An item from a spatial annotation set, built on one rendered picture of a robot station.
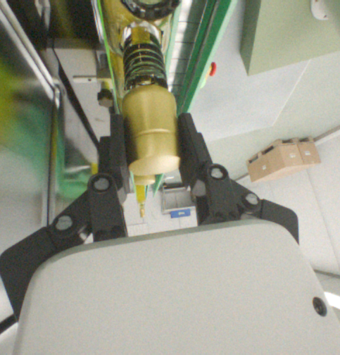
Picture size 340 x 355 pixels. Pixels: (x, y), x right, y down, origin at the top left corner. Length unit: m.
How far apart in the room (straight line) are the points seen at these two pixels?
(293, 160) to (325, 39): 3.30
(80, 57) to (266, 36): 0.43
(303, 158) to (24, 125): 4.01
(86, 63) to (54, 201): 0.31
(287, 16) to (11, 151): 0.55
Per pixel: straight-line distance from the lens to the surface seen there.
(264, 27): 0.55
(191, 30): 0.43
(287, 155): 3.86
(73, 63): 0.48
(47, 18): 0.49
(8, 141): 0.22
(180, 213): 5.45
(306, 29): 0.61
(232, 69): 0.73
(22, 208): 0.22
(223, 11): 0.34
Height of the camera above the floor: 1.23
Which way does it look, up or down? 15 degrees down
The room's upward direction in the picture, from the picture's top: 172 degrees clockwise
